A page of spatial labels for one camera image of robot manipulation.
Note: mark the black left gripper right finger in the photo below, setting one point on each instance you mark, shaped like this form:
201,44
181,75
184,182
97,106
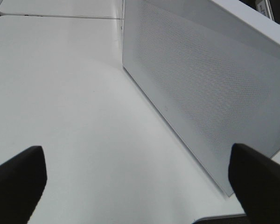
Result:
255,180

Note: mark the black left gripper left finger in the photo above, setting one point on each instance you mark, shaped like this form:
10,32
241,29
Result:
22,181

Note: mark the white microwave door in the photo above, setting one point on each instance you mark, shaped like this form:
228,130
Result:
212,69

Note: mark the white microwave oven body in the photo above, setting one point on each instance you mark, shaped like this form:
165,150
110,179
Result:
270,9

